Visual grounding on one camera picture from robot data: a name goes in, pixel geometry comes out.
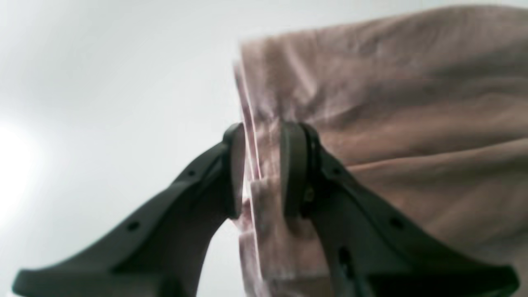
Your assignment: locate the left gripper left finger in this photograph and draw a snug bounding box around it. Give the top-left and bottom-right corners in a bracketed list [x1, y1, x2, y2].
[12, 123, 245, 297]

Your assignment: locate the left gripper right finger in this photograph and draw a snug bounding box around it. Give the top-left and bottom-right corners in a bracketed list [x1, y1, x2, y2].
[280, 122, 520, 297]

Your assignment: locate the pink mauve T-shirt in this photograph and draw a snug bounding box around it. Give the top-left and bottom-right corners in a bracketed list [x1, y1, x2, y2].
[235, 5, 528, 297]

